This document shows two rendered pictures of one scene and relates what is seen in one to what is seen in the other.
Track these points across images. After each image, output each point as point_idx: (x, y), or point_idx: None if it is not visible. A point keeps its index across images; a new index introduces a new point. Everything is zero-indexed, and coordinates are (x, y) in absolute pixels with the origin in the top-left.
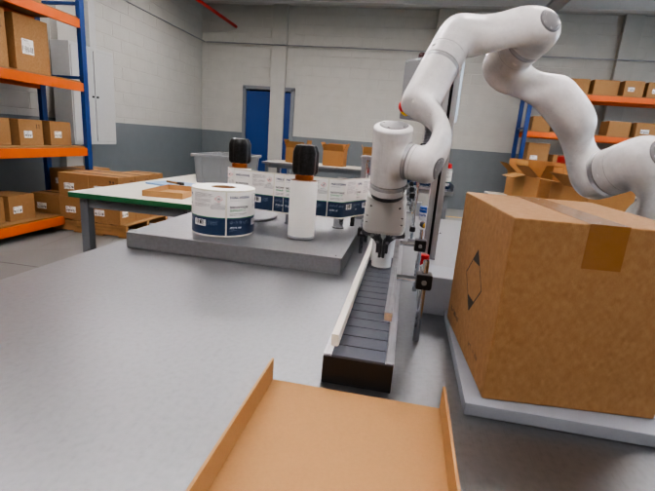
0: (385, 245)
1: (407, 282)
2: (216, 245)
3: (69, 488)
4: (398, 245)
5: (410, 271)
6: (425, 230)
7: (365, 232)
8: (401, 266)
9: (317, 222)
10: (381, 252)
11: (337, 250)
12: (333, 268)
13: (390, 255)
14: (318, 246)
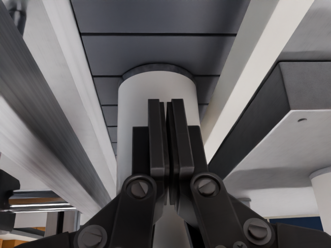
0: (148, 168)
1: (66, 73)
2: None
3: None
4: (47, 179)
5: (80, 124)
6: (73, 224)
7: (312, 245)
8: (86, 111)
9: (272, 202)
10: (165, 123)
11: (281, 143)
12: (305, 77)
13: (121, 131)
14: (328, 147)
